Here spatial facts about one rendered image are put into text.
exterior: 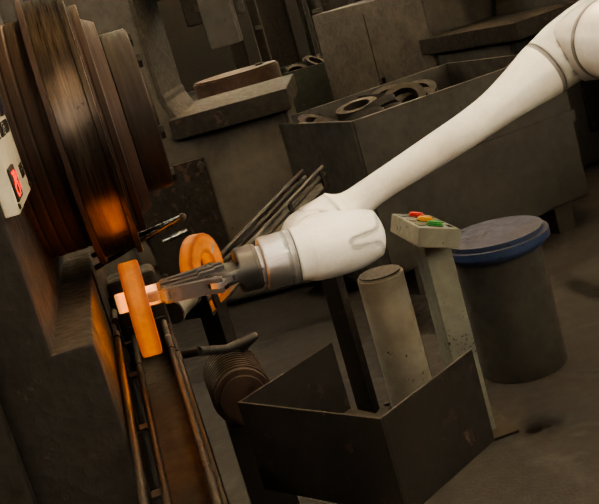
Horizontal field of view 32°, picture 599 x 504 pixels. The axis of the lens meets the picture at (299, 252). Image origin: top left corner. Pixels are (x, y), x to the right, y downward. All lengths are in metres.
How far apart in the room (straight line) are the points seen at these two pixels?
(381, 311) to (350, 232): 0.95
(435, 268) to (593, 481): 0.64
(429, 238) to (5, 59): 1.25
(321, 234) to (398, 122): 2.35
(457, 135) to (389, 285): 0.88
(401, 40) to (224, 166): 1.70
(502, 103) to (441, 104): 2.34
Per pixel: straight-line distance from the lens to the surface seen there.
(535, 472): 2.61
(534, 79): 1.76
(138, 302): 1.60
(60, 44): 1.65
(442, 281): 2.66
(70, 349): 1.40
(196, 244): 2.33
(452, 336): 2.71
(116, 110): 1.66
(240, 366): 2.19
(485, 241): 2.99
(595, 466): 2.58
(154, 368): 1.92
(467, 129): 1.75
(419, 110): 4.03
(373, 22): 5.99
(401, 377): 2.65
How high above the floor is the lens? 1.22
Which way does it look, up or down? 13 degrees down
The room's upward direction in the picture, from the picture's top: 16 degrees counter-clockwise
